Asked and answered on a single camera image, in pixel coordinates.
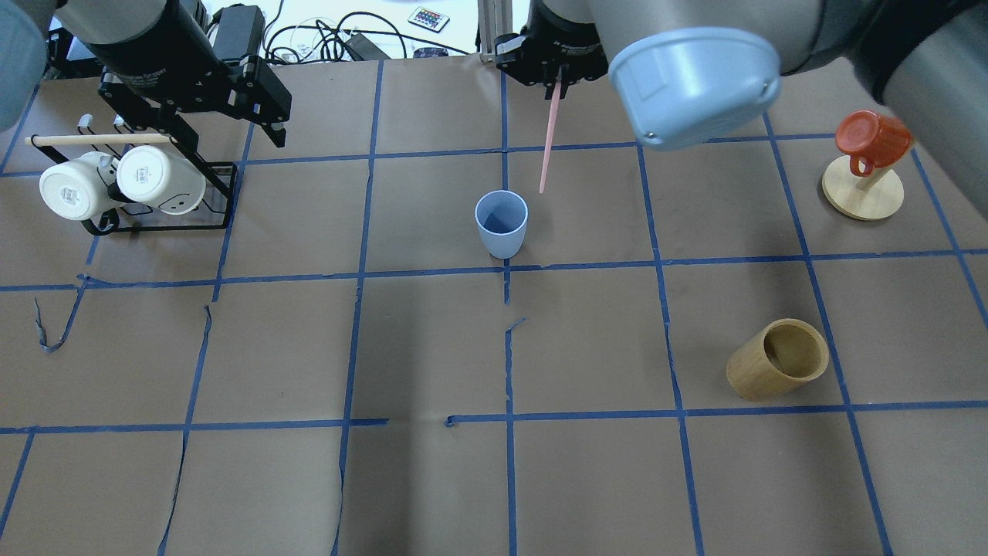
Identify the white mug left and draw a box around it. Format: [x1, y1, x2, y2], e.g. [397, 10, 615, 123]
[39, 151, 124, 222]

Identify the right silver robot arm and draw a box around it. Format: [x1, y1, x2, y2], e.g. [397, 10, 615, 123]
[494, 1, 986, 151]

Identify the bamboo cup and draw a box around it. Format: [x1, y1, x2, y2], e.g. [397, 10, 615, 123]
[726, 319, 830, 402]

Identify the round wooden mug stand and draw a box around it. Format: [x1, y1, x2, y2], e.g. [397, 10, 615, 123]
[820, 137, 915, 221]

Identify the white mug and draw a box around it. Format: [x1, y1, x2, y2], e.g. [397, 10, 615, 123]
[116, 144, 207, 215]
[39, 151, 124, 222]

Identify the black wire mug rack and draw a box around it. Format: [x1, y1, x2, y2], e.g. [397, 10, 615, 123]
[81, 117, 237, 236]

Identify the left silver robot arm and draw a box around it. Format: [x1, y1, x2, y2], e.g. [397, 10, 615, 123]
[1, 1, 292, 147]

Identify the pink chopstick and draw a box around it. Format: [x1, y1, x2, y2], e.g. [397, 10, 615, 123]
[539, 80, 562, 194]

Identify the white mug right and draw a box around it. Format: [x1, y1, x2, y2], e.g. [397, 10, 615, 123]
[116, 144, 207, 215]

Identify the light blue plastic cup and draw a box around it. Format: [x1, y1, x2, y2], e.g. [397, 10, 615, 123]
[473, 190, 530, 259]

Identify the orange red mug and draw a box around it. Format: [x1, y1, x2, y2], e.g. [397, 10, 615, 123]
[835, 110, 914, 178]

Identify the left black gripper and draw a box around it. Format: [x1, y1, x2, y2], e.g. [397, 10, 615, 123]
[99, 27, 292, 148]

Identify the wooden rack dowel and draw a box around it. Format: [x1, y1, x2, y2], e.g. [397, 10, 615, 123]
[24, 133, 173, 148]

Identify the black power brick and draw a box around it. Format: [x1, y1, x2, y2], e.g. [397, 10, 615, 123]
[211, 5, 265, 66]

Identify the aluminium frame post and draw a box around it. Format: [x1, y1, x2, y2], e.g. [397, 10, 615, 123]
[475, 0, 514, 63]

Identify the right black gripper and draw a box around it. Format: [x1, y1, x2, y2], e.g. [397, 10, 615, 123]
[495, 15, 608, 87]

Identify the remote control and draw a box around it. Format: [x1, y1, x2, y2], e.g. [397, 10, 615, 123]
[407, 6, 451, 34]

